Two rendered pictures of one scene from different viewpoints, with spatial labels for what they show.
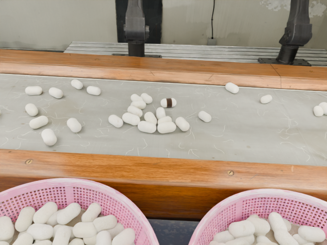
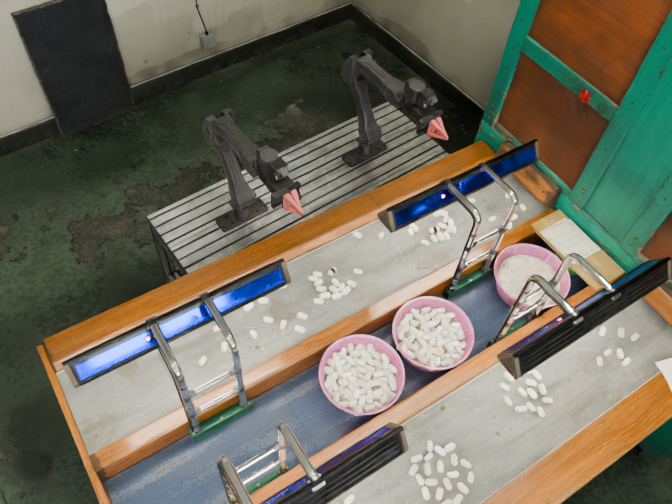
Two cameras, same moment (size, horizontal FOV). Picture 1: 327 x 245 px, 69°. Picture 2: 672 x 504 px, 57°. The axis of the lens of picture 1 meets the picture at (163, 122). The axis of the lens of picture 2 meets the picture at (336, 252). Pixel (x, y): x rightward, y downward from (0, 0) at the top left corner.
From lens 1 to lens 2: 1.73 m
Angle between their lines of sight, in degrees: 31
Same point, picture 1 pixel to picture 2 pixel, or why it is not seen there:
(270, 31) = not seen: outside the picture
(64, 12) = not seen: outside the picture
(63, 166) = (328, 337)
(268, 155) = (398, 280)
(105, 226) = (360, 348)
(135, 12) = (241, 187)
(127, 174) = (354, 326)
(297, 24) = (368, 130)
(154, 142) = (346, 302)
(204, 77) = (335, 233)
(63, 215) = (344, 353)
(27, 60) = (208, 284)
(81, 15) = not seen: outside the picture
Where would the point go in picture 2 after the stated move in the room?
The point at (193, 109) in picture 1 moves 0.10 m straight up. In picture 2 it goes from (346, 266) to (349, 249)
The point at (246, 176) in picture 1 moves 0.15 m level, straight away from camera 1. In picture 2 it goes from (397, 300) to (391, 263)
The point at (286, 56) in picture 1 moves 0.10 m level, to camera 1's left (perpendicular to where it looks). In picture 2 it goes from (366, 151) to (346, 159)
